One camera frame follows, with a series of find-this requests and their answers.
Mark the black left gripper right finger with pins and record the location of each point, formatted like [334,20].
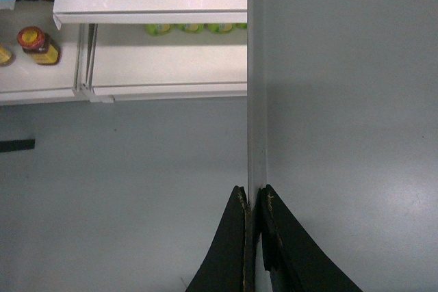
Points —
[293,259]

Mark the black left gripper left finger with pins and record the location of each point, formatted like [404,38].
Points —
[228,264]

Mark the grey silver serving tray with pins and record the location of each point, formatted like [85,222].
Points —
[342,123]

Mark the white metal shelf unit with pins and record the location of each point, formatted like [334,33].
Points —
[107,56]

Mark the red lid sauce jar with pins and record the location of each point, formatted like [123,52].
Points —
[39,46]

